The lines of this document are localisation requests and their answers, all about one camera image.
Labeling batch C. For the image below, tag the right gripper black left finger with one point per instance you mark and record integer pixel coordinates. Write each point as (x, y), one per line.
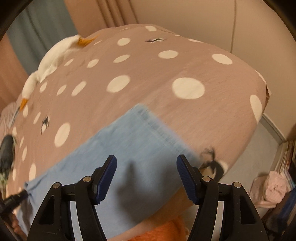
(53, 219)

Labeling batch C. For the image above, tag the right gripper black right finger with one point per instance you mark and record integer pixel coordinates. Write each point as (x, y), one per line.
(240, 219)

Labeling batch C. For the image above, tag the light blue denim pants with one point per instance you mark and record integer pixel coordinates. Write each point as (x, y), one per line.
(146, 175)

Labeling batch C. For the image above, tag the person's left hand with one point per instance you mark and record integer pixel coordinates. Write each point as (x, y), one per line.
(15, 225)

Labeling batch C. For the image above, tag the folded pink towel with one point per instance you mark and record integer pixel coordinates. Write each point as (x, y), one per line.
(275, 187)

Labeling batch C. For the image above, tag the folded dark denim jeans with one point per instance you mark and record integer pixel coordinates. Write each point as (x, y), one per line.
(7, 154)

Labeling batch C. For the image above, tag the orange fuzzy cloth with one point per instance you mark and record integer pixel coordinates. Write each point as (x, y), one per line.
(173, 230)

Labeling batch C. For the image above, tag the lilac quilted duvet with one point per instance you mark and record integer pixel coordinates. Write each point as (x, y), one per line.
(7, 116)

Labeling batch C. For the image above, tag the brown polka dot blanket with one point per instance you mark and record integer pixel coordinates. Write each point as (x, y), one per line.
(210, 98)

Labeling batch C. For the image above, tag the white goose plush toy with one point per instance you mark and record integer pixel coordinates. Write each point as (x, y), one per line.
(51, 61)

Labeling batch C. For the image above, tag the teal blue curtain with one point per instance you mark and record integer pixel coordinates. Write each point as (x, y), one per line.
(38, 28)

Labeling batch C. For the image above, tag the pink curtain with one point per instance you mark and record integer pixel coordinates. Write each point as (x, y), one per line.
(89, 16)

